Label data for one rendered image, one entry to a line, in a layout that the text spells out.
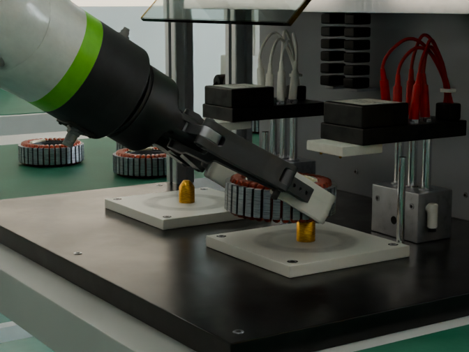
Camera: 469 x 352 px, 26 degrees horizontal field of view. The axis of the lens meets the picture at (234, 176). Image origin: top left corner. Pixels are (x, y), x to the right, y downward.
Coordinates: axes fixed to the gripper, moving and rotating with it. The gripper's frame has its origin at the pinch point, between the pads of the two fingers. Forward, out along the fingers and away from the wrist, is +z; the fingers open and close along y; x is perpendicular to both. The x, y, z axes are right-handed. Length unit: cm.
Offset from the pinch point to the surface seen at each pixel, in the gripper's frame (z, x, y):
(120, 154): 14, 3, -62
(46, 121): 41, 12, -157
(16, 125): 35, 8, -157
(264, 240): 2.6, -4.7, -2.1
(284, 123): 13.6, 12.2, -23.5
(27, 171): 7, -6, -75
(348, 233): 10.5, 0.1, 0.2
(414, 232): 15.9, 3.4, 3.5
